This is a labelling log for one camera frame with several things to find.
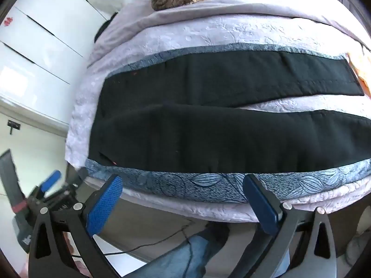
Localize lilac embossed blanket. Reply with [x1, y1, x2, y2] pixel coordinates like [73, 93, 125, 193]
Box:
[64, 14, 371, 223]

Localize person's leg in jeans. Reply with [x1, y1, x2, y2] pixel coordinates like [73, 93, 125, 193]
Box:
[128, 221, 290, 278]

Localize blue-grey leaf print cloth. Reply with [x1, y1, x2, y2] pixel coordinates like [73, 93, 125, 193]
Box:
[84, 43, 371, 205]

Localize plain grey-lilac sheet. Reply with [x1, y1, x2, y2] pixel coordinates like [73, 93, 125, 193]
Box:
[87, 0, 371, 70]

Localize beige bed base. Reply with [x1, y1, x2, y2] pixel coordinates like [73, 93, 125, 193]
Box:
[67, 165, 261, 267]

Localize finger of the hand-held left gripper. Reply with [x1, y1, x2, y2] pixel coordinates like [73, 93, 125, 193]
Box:
[40, 170, 84, 209]

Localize black cable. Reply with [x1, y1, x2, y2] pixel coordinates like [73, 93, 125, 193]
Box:
[68, 221, 195, 278]

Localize orange cloth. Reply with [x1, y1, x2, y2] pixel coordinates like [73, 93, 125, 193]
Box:
[346, 53, 371, 96]

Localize black pants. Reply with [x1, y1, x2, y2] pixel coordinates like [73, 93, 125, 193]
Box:
[88, 51, 371, 176]

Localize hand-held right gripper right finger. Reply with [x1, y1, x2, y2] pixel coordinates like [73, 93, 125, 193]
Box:
[232, 174, 338, 278]

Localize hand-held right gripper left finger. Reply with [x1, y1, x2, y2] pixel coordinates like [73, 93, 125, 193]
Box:
[28, 174, 124, 278]

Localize white wardrobe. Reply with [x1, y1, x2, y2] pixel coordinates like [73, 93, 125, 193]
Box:
[0, 0, 111, 131]

